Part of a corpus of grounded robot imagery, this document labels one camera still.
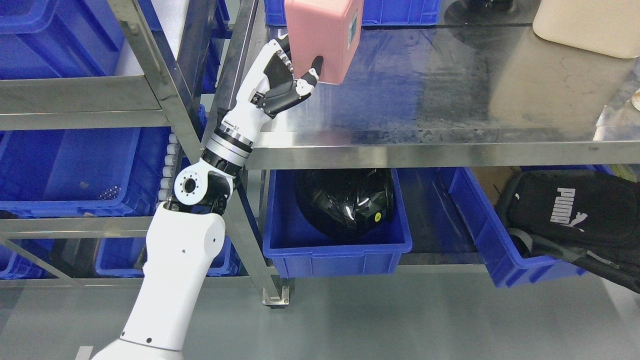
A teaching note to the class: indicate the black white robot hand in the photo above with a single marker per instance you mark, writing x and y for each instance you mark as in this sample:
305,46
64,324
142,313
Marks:
269,88

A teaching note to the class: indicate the pink plastic storage box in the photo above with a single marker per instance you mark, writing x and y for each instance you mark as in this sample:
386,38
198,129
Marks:
330,29

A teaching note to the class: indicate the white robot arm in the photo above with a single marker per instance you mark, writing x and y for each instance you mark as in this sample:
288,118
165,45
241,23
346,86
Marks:
184,237

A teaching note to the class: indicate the steel shelf rack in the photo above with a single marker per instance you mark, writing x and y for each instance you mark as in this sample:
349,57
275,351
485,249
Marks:
160,86

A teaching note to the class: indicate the blue bin middle shelf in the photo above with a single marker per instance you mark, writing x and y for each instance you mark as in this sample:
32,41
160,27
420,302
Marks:
68,173

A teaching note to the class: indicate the blue bin shelf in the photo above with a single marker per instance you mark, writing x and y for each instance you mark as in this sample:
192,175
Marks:
68,173
48,39
119,258

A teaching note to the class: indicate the blue bin lower shelf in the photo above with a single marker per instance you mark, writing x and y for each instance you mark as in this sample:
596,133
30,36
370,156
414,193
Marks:
119,258

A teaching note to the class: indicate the blue bin upper shelf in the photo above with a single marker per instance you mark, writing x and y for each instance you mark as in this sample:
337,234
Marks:
48,39

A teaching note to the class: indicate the cream plastic container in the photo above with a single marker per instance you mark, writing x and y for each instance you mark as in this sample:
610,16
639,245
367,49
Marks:
607,27

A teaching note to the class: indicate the blue bin on table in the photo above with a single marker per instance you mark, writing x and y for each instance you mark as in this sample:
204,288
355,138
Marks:
376,13

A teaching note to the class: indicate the black glossy helmet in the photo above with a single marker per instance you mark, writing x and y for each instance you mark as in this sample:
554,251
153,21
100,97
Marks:
345,204

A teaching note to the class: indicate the blue bin with helmet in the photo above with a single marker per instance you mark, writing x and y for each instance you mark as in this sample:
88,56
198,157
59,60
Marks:
298,250

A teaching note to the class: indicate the steel table cart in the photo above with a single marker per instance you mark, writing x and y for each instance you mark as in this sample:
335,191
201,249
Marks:
489,94

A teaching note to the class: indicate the blue bin under table right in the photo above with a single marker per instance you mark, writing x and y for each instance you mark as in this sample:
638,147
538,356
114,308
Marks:
474,191

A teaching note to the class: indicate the black Puma bag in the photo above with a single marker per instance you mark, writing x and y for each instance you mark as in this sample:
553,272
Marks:
587,218

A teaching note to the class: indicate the white object table edge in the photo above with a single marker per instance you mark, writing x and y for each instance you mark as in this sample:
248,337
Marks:
635,100

